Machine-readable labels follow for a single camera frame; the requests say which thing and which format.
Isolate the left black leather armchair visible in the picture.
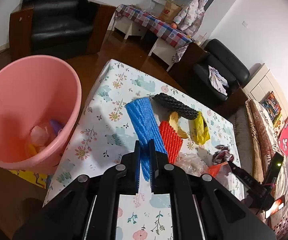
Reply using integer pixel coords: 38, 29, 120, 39
9, 0, 116, 61

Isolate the floral white tablecloth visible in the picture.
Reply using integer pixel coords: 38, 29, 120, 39
45, 59, 240, 239

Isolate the orange fruit on table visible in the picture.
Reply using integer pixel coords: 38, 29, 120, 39
170, 23, 177, 29

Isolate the blue foam fruit net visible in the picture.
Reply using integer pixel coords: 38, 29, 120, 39
126, 98, 167, 181

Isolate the yellow foam fruit net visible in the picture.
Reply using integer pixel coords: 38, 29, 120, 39
25, 142, 38, 158

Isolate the colourful pillow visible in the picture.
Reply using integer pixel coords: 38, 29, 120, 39
261, 91, 282, 124

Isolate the cloth on right armchair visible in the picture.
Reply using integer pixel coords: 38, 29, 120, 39
208, 66, 229, 95

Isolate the black leather armchair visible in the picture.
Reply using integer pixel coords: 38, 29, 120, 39
9, 0, 116, 61
168, 38, 251, 111

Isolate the orange fruit peel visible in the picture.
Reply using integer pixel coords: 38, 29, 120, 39
168, 112, 188, 139

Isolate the black foam fruit net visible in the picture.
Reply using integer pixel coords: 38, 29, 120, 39
152, 93, 199, 120

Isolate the checkered cloth side table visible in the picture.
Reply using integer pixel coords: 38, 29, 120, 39
112, 4, 193, 70

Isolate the yellow picture book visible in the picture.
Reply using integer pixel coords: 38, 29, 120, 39
10, 170, 48, 189

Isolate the drink cup with straw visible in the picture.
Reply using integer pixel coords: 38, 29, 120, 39
196, 33, 207, 47

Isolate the clear crinkled plastic film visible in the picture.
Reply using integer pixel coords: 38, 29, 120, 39
175, 152, 208, 177

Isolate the right black leather armchair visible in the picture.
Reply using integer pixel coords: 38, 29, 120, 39
168, 38, 251, 111

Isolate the brown cardboard box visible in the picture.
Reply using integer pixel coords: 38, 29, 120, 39
158, 2, 182, 25

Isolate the red foam fruit net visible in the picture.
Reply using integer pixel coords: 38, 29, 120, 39
159, 121, 183, 164

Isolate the white bed headboard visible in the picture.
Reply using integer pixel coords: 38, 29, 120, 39
243, 64, 288, 118

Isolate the purple wrapper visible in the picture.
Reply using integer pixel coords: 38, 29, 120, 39
50, 119, 64, 136

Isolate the orange and white wrapper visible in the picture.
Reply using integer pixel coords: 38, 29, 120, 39
30, 126, 50, 147

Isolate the hanging floral child jacket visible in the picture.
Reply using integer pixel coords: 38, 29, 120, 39
173, 0, 208, 37

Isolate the pink plastic trash bucket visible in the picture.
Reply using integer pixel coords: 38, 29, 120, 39
0, 55, 82, 174

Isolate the red mesh net bag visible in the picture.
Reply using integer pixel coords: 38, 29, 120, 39
207, 161, 228, 178

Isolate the yellow plastic bag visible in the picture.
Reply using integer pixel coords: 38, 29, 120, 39
189, 111, 210, 145

